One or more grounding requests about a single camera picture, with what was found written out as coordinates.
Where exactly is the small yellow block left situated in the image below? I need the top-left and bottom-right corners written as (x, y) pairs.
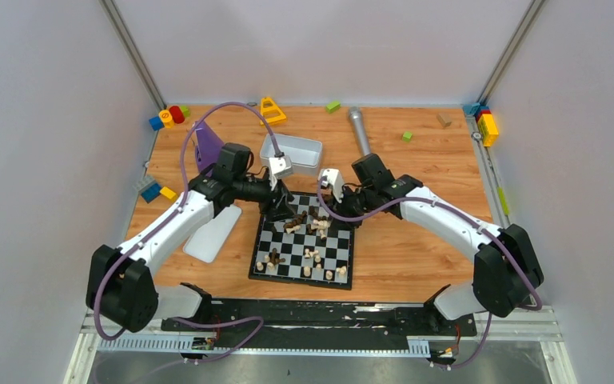
top-left (159, 186), bottom-right (179, 202)

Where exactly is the blue block left edge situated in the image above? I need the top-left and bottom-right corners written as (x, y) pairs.
top-left (139, 182), bottom-right (161, 203)

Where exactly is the yellow cylinder block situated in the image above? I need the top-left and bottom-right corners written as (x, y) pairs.
top-left (158, 109), bottom-right (176, 128)

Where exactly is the yellow triangular toy block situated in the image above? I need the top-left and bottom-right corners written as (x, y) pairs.
top-left (259, 97), bottom-right (287, 126)

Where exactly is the purple metronome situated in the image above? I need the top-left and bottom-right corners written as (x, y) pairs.
top-left (194, 121), bottom-right (225, 173)

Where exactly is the white box lid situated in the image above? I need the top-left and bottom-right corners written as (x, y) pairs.
top-left (182, 205), bottom-right (242, 263)

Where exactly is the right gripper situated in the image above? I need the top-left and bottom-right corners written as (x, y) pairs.
top-left (327, 185), bottom-right (377, 231)

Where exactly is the black white chessboard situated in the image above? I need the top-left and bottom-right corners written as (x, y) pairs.
top-left (248, 192), bottom-right (355, 290)

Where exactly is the blue toy block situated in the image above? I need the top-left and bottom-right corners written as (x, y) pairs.
top-left (149, 116), bottom-right (165, 131)

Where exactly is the green block in corner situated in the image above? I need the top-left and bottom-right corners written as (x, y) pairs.
top-left (180, 106), bottom-right (190, 118)

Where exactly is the green block near wall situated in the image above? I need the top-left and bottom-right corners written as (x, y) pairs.
top-left (325, 100), bottom-right (341, 114)

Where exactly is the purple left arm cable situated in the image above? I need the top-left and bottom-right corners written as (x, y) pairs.
top-left (90, 102), bottom-right (287, 366)

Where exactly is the silver microphone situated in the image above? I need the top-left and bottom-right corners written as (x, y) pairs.
top-left (347, 106), bottom-right (372, 156)

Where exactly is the white rectangular box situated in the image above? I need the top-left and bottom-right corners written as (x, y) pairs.
top-left (274, 134), bottom-right (323, 177)

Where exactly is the brown wooden block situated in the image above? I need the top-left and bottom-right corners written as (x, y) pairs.
top-left (437, 113), bottom-right (453, 128)

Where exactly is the stacked coloured blocks right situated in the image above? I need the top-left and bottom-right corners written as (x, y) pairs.
top-left (462, 103), bottom-right (500, 147)

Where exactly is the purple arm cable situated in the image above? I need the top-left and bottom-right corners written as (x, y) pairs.
top-left (315, 177), bottom-right (544, 370)
top-left (90, 102), bottom-right (287, 366)

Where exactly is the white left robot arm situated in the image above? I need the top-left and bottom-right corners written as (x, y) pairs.
top-left (86, 143), bottom-right (295, 340)

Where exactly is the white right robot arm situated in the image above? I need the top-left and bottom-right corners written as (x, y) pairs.
top-left (320, 154), bottom-right (544, 334)

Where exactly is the red cylinder block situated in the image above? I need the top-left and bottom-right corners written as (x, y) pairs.
top-left (169, 105), bottom-right (185, 125)

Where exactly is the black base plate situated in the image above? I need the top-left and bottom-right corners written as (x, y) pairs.
top-left (161, 298), bottom-right (479, 352)

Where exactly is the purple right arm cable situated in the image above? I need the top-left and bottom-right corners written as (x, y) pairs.
top-left (315, 177), bottom-right (544, 370)

